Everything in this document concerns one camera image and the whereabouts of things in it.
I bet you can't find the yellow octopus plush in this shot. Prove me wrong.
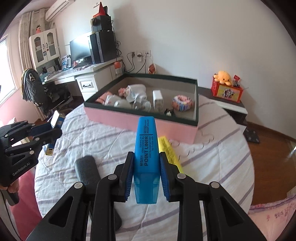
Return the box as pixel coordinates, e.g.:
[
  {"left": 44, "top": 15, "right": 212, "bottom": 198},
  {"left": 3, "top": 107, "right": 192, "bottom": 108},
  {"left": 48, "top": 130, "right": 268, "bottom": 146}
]
[{"left": 213, "top": 71, "right": 233, "bottom": 87}]

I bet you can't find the yellow highlighter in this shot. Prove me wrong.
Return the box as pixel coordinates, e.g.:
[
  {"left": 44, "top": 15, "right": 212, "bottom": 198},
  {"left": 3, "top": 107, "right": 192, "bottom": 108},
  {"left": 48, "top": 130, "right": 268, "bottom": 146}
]
[{"left": 158, "top": 136, "right": 184, "bottom": 174}]

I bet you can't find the black foam brush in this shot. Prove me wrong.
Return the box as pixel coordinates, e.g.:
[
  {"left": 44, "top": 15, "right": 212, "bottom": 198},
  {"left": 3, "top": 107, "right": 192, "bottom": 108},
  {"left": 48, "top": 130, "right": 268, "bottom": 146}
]
[{"left": 74, "top": 156, "right": 122, "bottom": 230}]

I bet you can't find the white air conditioner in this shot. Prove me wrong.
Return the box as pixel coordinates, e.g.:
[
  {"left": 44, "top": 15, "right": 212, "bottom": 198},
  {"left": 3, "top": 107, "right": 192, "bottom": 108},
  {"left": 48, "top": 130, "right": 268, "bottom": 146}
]
[{"left": 45, "top": 0, "right": 75, "bottom": 21}]

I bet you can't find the black box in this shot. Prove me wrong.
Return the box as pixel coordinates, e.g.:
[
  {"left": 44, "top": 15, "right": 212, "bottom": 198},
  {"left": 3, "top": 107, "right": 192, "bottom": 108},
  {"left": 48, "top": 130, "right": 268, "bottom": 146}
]
[{"left": 91, "top": 15, "right": 112, "bottom": 32}]

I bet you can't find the red printed box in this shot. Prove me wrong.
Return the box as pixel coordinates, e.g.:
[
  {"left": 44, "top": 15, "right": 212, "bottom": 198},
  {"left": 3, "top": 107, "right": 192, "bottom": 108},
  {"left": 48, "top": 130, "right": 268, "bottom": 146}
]
[{"left": 211, "top": 77, "right": 244, "bottom": 103}]

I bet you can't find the small blue yellow box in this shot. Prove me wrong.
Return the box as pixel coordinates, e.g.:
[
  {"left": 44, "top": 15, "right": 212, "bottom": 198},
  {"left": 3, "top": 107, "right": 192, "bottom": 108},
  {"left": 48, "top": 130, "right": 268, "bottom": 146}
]
[{"left": 45, "top": 110, "right": 65, "bottom": 156}]

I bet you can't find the black computer monitor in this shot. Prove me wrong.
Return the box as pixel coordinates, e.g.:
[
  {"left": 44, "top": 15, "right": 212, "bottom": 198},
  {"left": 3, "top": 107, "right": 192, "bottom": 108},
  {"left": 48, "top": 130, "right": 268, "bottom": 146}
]
[{"left": 69, "top": 31, "right": 93, "bottom": 64}]

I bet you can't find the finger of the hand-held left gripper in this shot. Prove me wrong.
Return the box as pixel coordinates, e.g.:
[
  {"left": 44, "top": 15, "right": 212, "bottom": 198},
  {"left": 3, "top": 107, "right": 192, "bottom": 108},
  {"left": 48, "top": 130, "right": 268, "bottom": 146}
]
[
  {"left": 0, "top": 121, "right": 53, "bottom": 140},
  {"left": 6, "top": 128, "right": 63, "bottom": 161}
]

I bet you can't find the black power cable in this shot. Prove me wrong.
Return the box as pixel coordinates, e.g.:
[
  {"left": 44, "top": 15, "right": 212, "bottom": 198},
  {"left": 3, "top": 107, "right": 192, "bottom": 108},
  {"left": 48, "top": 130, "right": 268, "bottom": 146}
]
[{"left": 126, "top": 54, "right": 148, "bottom": 75}]

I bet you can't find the black white low cabinet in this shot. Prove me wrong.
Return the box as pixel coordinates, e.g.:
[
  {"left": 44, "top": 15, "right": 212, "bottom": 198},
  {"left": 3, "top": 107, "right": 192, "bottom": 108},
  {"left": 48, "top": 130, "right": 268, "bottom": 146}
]
[{"left": 198, "top": 87, "right": 248, "bottom": 127}]

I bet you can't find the beige curtain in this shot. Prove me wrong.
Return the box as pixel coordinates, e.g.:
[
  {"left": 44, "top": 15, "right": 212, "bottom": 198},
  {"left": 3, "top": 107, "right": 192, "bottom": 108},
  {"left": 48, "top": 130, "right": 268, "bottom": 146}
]
[{"left": 18, "top": 8, "right": 47, "bottom": 70}]

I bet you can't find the black computer tower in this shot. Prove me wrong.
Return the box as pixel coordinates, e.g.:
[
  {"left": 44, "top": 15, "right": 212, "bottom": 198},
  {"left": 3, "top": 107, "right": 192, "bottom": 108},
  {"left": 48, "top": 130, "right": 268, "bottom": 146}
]
[{"left": 90, "top": 31, "right": 117, "bottom": 63}]

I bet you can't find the white handheld device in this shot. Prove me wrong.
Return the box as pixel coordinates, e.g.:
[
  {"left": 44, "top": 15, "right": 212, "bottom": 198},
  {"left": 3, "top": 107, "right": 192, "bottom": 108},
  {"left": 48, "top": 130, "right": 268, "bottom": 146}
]
[{"left": 126, "top": 85, "right": 147, "bottom": 102}]

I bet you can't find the white glass-door cabinet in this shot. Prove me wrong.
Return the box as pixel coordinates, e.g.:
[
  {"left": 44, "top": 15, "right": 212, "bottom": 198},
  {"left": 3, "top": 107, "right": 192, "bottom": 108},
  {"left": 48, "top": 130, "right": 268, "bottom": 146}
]
[{"left": 28, "top": 28, "right": 62, "bottom": 67}]

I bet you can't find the pink patterned roll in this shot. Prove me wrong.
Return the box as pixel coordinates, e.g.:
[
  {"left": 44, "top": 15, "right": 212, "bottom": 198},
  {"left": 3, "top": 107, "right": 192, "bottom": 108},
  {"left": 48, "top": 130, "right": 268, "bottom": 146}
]
[{"left": 172, "top": 95, "right": 194, "bottom": 112}]

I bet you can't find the white power adapter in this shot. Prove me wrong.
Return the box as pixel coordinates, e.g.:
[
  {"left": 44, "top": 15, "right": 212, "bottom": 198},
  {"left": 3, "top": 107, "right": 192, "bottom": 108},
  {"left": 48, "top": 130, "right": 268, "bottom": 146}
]
[{"left": 152, "top": 90, "right": 164, "bottom": 113}]

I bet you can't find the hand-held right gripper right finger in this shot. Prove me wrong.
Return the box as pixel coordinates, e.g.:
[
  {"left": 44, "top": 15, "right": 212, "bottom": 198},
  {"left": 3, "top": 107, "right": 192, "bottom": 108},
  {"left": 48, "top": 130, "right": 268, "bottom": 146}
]
[{"left": 159, "top": 152, "right": 266, "bottom": 241}]

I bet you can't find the pink cup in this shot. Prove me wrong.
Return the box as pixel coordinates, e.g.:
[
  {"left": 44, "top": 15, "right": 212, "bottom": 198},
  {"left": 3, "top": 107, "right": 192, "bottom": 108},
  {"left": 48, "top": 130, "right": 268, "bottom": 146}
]
[{"left": 96, "top": 91, "right": 114, "bottom": 103}]

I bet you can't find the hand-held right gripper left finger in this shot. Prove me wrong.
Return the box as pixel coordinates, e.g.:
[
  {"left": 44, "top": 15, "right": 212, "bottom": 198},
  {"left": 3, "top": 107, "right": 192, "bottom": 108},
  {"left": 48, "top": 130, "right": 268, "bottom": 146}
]
[{"left": 25, "top": 152, "right": 135, "bottom": 241}]

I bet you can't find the pink storage box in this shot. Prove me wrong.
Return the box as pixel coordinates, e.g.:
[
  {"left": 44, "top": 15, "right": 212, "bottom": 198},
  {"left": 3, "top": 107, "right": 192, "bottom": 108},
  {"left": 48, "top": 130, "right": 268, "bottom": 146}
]
[{"left": 84, "top": 74, "right": 199, "bottom": 144}]

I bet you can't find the person's left hand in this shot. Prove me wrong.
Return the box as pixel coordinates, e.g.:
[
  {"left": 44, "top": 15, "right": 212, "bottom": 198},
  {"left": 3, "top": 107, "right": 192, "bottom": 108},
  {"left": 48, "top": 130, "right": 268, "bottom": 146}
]
[{"left": 0, "top": 179, "right": 19, "bottom": 194}]

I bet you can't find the black floor scale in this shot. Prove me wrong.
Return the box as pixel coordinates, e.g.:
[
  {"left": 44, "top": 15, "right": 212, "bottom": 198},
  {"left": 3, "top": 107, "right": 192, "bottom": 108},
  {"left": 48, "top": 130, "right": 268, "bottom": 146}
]
[{"left": 245, "top": 128, "right": 260, "bottom": 143}]

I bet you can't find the black printed jacket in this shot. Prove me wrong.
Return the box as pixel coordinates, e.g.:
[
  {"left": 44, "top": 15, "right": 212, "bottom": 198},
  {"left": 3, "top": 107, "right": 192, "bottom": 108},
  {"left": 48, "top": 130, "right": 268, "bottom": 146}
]
[{"left": 21, "top": 68, "right": 50, "bottom": 107}]

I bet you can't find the pink printed bedding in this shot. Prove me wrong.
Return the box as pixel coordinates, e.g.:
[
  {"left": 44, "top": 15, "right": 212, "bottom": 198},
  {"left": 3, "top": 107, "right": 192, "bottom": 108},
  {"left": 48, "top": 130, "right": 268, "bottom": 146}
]
[{"left": 248, "top": 197, "right": 296, "bottom": 241}]

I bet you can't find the white desk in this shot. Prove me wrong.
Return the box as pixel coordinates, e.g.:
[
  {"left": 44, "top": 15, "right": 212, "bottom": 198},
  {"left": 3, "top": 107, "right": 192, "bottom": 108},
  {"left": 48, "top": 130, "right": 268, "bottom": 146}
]
[{"left": 43, "top": 58, "right": 123, "bottom": 102}]

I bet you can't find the blue highlighter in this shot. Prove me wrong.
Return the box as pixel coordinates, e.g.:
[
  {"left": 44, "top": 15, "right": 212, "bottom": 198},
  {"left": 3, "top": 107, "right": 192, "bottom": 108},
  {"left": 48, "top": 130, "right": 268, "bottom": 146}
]
[{"left": 133, "top": 116, "right": 160, "bottom": 204}]

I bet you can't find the red triangular item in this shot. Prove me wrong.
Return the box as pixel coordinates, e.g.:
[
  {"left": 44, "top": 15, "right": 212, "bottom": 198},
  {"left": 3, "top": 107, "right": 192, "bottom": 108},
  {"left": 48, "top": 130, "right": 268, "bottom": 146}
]
[{"left": 92, "top": 2, "right": 109, "bottom": 19}]

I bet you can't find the window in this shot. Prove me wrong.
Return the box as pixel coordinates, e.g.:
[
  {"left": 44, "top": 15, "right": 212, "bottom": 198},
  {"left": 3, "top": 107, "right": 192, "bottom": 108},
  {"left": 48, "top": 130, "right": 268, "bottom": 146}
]
[{"left": 0, "top": 39, "right": 18, "bottom": 102}]

